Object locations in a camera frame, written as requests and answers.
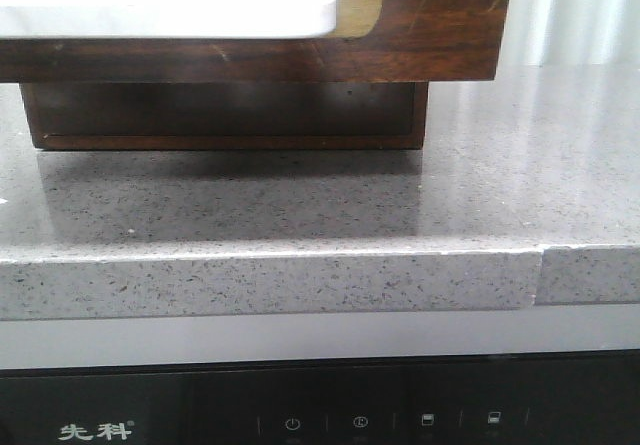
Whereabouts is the dark wooden drawer cabinet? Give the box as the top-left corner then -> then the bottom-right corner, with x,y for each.
20,82 -> 428,150

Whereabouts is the white drawer label plate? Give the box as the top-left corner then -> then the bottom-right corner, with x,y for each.
1,0 -> 337,39

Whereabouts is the black appliance control panel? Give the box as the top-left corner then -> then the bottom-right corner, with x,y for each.
1,350 -> 639,444

